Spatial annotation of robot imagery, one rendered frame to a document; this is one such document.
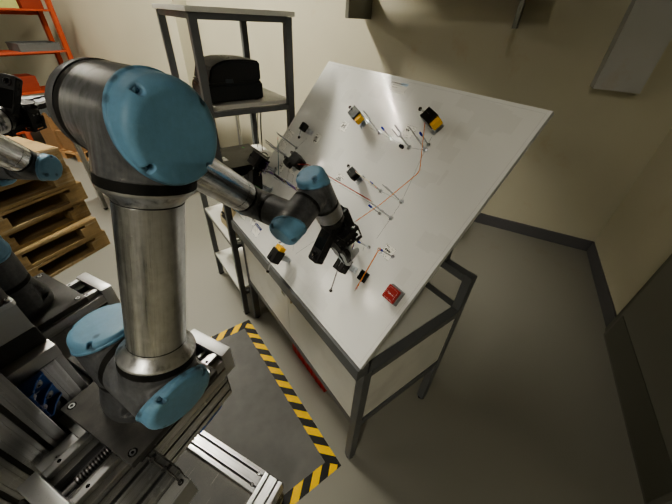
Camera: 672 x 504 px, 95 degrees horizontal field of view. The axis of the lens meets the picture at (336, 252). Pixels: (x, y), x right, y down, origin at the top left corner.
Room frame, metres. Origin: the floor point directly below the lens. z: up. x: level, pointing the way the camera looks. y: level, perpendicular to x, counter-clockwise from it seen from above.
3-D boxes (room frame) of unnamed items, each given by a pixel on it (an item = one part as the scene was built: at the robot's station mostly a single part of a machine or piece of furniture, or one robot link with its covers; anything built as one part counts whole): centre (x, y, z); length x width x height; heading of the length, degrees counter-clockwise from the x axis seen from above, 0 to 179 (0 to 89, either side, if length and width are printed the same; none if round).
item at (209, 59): (1.84, 0.63, 1.56); 0.30 x 0.23 x 0.19; 130
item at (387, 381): (1.29, -0.01, 0.60); 1.17 x 0.58 x 0.40; 38
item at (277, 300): (1.32, 0.39, 0.60); 0.55 x 0.02 x 0.39; 38
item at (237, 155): (1.87, 0.66, 1.09); 0.35 x 0.33 x 0.07; 38
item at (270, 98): (1.95, 0.65, 0.92); 0.60 x 0.50 x 1.85; 38
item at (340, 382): (0.89, 0.06, 0.60); 0.55 x 0.03 x 0.39; 38
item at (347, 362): (1.09, 0.24, 0.83); 1.18 x 0.05 x 0.06; 38
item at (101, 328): (0.35, 0.41, 1.33); 0.13 x 0.12 x 0.14; 60
